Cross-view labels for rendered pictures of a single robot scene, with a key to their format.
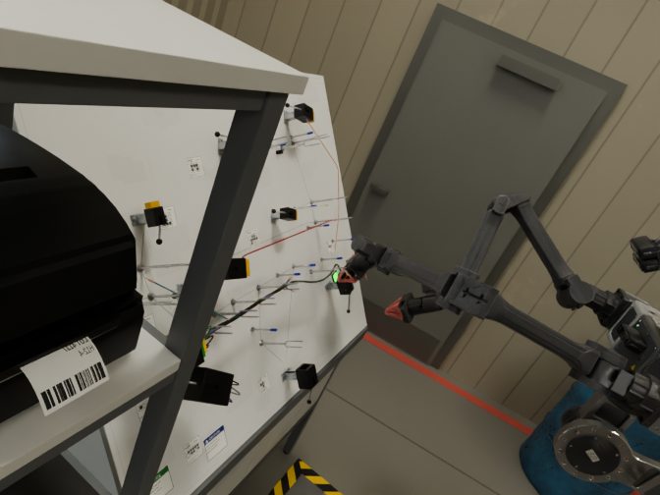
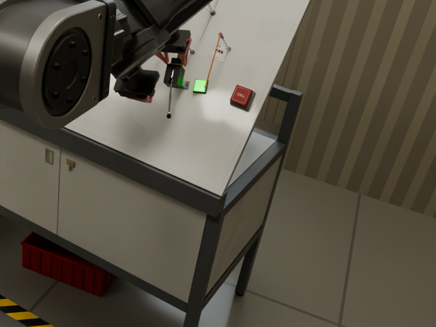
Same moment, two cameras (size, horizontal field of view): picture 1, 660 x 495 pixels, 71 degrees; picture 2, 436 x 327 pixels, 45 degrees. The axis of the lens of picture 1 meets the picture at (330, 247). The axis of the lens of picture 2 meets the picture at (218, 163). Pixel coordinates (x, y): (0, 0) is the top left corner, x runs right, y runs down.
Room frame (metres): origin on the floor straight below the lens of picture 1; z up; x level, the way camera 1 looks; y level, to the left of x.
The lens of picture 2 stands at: (1.66, -1.49, 1.66)
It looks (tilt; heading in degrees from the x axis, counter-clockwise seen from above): 30 degrees down; 91
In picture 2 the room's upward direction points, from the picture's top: 12 degrees clockwise
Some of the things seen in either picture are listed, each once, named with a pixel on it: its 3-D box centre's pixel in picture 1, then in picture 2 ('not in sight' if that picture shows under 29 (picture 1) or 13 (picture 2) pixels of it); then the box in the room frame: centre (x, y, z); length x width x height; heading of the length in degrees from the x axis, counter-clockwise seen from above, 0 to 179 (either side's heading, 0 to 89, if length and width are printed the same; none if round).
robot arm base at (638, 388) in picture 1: (641, 391); not in sight; (0.97, -0.80, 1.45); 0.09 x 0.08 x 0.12; 169
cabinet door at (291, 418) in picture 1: (300, 402); (125, 221); (1.37, -0.14, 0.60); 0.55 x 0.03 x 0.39; 161
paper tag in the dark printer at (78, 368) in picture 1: (66, 372); not in sight; (0.31, 0.18, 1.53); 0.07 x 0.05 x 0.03; 163
